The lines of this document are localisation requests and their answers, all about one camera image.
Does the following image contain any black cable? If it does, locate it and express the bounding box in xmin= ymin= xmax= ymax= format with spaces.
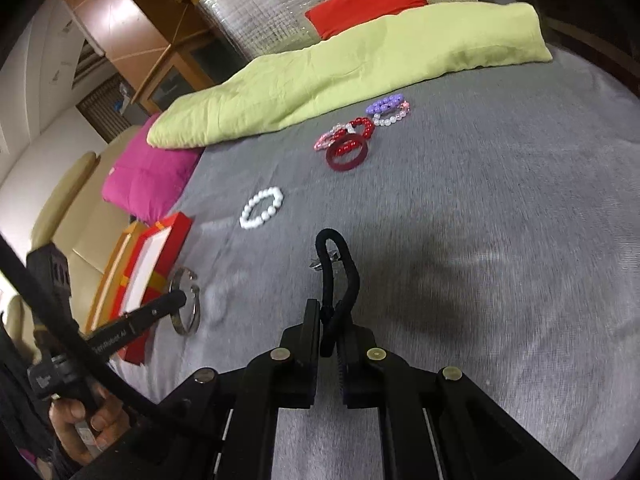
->
xmin=0 ymin=231 xmax=166 ymax=424

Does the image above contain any clear grey bangle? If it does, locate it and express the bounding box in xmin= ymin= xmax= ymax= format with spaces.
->
xmin=167 ymin=266 xmax=202 ymax=337

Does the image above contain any red bead bracelet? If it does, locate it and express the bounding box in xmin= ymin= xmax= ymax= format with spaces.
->
xmin=332 ymin=116 xmax=377 ymax=143

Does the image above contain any light green folded blanket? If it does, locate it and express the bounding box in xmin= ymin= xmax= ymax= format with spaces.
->
xmin=146 ymin=2 xmax=552 ymax=150

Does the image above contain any black hair tie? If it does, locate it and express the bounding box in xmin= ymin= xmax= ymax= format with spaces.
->
xmin=314 ymin=227 xmax=362 ymax=359

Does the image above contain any pink white bead bracelet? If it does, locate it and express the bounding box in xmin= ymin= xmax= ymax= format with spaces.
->
xmin=312 ymin=121 xmax=359 ymax=153

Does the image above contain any person's left hand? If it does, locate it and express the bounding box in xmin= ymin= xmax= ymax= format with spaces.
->
xmin=49 ymin=384 xmax=130 ymax=466

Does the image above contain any orange jewelry box tray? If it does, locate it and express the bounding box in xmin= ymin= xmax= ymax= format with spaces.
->
xmin=85 ymin=221 xmax=148 ymax=334

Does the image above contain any red jewelry box tray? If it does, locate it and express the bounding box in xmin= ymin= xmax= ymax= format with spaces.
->
xmin=106 ymin=211 xmax=196 ymax=366

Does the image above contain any beige sofa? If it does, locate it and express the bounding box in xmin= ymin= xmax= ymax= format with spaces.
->
xmin=1 ymin=107 xmax=140 ymax=328

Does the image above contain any grey bed cover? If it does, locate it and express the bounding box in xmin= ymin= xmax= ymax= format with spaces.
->
xmin=115 ymin=49 xmax=639 ymax=479

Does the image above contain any wooden cabinet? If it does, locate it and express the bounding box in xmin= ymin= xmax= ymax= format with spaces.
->
xmin=63 ymin=0 xmax=240 ymax=114

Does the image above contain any red cushion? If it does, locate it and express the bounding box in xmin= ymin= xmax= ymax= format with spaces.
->
xmin=305 ymin=0 xmax=428 ymax=40

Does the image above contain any radiator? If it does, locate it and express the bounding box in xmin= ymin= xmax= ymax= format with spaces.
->
xmin=76 ymin=74 xmax=131 ymax=143

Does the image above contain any small pale pink bead bracelet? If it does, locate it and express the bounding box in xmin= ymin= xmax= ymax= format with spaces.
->
xmin=372 ymin=98 xmax=412 ymax=128

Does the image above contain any dark red bangle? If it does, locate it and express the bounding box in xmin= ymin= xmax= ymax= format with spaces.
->
xmin=326 ymin=133 xmax=369 ymax=172

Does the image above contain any purple bead bracelet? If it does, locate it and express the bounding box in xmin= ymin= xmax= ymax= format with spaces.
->
xmin=364 ymin=92 xmax=406 ymax=117

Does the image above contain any magenta pillow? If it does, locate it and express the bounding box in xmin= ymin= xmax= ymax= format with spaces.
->
xmin=101 ymin=114 xmax=203 ymax=224

